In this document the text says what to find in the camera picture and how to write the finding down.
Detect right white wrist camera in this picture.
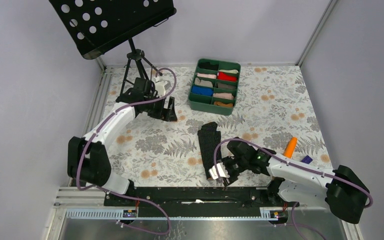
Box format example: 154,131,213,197
208,162,230,180

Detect grey rolled cloth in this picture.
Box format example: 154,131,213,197
217,82,237,91

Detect purple toy brick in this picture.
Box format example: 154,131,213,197
301,155,313,164

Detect black perforated music stand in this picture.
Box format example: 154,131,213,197
48,0,177,97

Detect white rolled cloth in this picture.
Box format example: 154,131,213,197
219,69,239,74

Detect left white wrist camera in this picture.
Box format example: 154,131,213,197
155,80,172,98

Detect aluminium frame rails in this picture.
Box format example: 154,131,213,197
44,0,365,240

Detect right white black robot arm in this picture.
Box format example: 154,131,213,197
208,137,374,224

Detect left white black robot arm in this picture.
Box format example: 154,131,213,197
67,77,177,206

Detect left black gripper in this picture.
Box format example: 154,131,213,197
143,92,177,122

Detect beige rolled cloth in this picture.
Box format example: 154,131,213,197
194,77,214,88

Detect floral patterned table mat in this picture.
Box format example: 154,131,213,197
107,66,332,187

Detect black rolled cloth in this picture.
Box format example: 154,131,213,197
198,61,219,71

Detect orange rolled cloth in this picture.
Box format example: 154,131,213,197
213,101,234,108

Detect orange carrot toy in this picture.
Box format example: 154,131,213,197
283,137,298,158

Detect green divided organizer tray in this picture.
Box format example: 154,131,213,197
188,58,241,116

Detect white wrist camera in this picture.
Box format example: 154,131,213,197
208,162,230,180
155,80,172,98

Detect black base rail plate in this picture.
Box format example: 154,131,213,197
103,187,294,218

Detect black striped underwear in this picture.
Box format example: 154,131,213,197
197,121,221,180

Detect light pink rolled cloth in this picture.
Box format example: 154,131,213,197
213,92,235,100

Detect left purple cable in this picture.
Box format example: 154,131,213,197
76,67,178,236

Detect red rolled cloth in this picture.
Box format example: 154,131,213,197
217,71,238,82

